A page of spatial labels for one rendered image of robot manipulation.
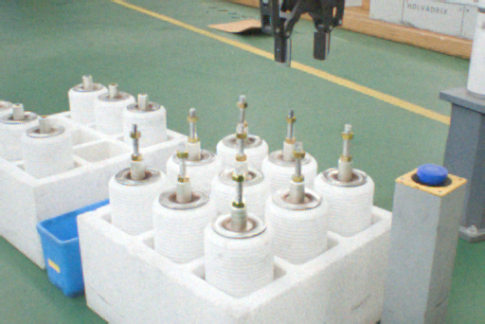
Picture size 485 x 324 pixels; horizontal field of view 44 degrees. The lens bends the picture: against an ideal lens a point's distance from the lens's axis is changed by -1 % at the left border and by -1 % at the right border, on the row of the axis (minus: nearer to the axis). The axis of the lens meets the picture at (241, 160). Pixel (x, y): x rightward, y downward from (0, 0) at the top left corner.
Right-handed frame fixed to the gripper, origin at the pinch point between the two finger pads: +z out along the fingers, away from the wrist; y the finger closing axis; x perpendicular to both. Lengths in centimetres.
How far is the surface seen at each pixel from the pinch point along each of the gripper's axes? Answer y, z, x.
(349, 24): -234, 43, -203
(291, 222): 3.7, 23.3, 2.8
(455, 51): -218, 45, -116
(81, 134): 3, 30, -71
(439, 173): -8.5, 14.0, 17.7
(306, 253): 1.8, 28.4, 4.2
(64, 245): 24, 35, -32
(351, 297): -5.9, 37.9, 6.9
